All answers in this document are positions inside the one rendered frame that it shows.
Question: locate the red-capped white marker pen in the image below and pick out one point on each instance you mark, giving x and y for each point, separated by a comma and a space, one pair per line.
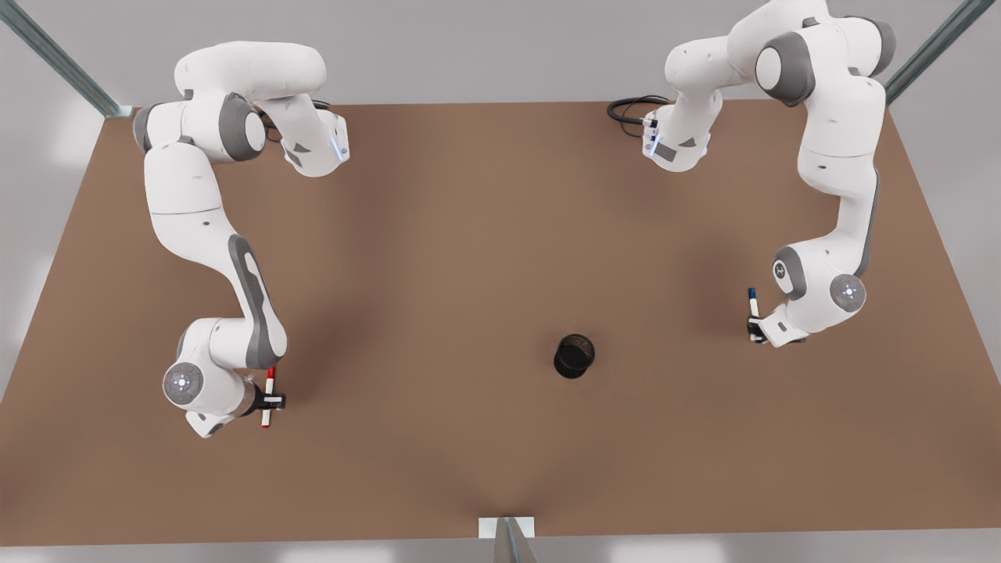
268, 397

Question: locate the blue-capped white marker pen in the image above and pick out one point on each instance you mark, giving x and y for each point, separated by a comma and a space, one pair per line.
754, 313

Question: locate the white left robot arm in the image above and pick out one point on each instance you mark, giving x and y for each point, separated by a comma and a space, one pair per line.
837, 117

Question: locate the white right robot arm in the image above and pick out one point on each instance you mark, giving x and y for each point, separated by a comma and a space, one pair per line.
188, 195

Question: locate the black mesh pen cup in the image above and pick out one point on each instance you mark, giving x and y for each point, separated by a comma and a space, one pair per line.
575, 356

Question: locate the silver frame post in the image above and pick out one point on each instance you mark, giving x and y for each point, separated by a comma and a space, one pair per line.
55, 55
931, 51
510, 539

